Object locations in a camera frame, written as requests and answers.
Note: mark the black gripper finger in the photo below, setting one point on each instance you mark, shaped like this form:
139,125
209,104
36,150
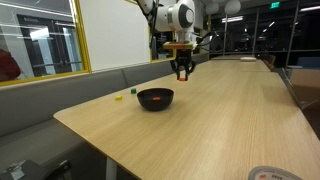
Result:
175,66
191,66

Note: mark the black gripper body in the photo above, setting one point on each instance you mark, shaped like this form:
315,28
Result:
183,57

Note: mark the black bowl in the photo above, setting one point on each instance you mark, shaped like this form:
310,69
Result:
155,105

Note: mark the long wooden table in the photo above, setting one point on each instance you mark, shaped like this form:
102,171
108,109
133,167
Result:
240,65
230,57

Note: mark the green cube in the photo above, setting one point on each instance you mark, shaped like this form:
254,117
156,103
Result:
133,90

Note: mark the white globe pendant lamp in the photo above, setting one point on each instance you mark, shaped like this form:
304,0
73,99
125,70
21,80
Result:
212,8
232,6

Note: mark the white flat object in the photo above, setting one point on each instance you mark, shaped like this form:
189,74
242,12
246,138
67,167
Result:
248,59

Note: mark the distant ceiling light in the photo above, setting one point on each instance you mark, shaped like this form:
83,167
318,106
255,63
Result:
232,19
310,9

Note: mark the large yellow cube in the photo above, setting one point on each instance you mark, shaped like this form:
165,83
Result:
118,98

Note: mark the dark wooden chair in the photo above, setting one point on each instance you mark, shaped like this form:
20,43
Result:
270,61

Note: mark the green exit sign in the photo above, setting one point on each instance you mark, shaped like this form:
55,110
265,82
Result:
274,5

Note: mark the brown wooden chair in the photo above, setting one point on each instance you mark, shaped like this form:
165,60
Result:
305,86

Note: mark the blue sofa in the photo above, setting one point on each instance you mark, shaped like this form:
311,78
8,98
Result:
308,62

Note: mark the white table leg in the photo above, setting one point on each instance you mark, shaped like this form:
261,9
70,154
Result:
111,170

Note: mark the grey upholstered bench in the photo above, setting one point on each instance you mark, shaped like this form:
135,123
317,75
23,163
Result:
50,100

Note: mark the grey tape roll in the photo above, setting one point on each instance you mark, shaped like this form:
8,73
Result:
273,174

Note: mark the red garment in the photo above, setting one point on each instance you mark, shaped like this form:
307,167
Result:
8,66

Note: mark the black clamp device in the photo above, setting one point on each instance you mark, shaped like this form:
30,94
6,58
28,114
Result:
30,171

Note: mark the tan wrist camera mount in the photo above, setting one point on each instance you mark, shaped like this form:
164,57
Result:
178,46

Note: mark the yellow window frame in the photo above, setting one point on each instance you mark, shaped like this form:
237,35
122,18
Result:
87,63
163,60

